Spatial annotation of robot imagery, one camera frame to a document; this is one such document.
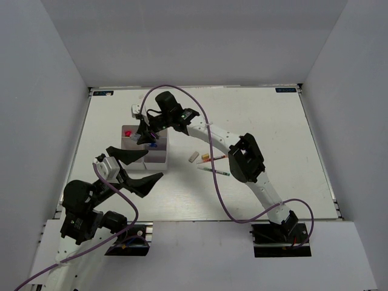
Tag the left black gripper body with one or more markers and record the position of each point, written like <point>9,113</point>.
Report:
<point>103,191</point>

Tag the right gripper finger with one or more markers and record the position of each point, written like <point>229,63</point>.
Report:
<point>144,133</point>
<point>151,136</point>

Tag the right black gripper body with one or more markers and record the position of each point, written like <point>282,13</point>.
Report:
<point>159,122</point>

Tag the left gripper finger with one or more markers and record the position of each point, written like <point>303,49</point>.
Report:
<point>126,156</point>
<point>142,187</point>

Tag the clear blue spray bottle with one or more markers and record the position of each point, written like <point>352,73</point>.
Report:
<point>153,145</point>

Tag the white eraser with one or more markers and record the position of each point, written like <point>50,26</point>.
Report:
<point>193,156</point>

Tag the small yellow eraser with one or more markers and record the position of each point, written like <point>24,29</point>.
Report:
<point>205,156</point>

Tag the red ink gel pen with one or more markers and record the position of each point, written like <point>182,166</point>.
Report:
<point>211,159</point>

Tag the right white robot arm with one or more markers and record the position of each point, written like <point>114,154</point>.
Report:
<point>246,161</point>

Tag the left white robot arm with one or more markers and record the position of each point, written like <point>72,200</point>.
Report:
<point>87,234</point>

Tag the right white organizer bin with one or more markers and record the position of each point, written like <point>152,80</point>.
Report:
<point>157,158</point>

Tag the left blue table label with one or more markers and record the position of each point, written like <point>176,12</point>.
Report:
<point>103,93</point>

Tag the blue table label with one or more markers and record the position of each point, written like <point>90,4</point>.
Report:
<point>103,93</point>
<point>285,90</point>

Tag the green ink gel pen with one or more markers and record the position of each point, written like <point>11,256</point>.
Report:
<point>208,169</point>

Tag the right blue table label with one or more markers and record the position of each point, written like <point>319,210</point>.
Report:
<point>285,90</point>

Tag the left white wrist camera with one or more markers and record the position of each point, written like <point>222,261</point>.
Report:
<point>101,161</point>

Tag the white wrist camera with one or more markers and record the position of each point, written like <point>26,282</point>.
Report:
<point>139,114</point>
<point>101,161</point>

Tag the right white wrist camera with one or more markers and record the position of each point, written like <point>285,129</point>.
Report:
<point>139,114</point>

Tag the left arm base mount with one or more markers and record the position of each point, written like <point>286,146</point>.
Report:
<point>134,242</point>

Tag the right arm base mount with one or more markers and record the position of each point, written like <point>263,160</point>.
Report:
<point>270,243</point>

